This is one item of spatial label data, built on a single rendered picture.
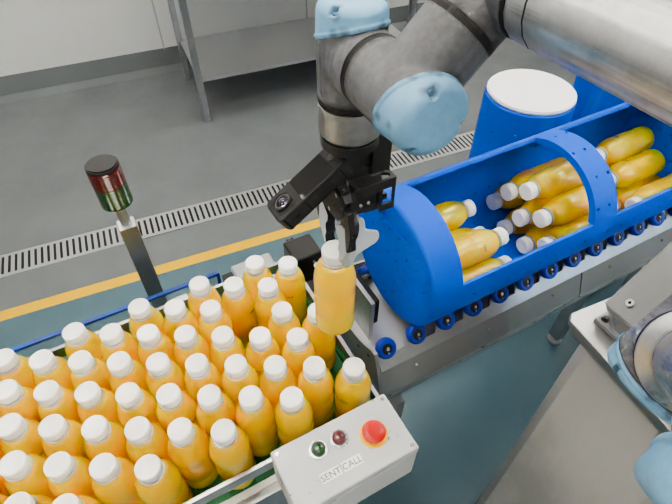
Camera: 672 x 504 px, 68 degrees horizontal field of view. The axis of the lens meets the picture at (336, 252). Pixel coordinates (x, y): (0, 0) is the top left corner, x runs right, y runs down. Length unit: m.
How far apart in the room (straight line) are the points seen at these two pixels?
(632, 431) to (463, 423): 1.16
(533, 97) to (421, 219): 0.91
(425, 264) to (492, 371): 1.36
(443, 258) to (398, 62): 0.51
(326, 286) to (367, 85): 0.36
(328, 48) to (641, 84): 0.29
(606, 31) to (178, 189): 2.77
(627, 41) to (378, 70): 0.20
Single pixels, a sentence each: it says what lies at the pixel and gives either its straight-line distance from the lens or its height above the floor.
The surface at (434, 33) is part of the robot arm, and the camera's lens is 0.46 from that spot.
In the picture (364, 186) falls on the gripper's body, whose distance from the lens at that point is 0.63.
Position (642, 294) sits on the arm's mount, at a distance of 0.91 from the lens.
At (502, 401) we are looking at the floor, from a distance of 2.16.
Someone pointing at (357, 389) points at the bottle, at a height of 1.05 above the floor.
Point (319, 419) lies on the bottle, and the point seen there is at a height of 0.94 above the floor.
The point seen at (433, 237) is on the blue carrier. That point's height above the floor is 1.21.
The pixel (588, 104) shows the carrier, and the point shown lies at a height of 0.93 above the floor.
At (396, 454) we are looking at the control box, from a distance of 0.80.
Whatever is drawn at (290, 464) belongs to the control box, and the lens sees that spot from 0.80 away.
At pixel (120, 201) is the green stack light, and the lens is 1.09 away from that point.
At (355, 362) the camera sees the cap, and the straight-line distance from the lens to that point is 0.89.
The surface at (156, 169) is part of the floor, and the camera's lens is 3.21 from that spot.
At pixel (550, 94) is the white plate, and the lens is 1.78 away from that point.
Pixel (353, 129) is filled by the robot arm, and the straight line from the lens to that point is 0.57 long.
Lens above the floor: 1.84
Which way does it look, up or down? 47 degrees down
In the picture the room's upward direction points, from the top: straight up
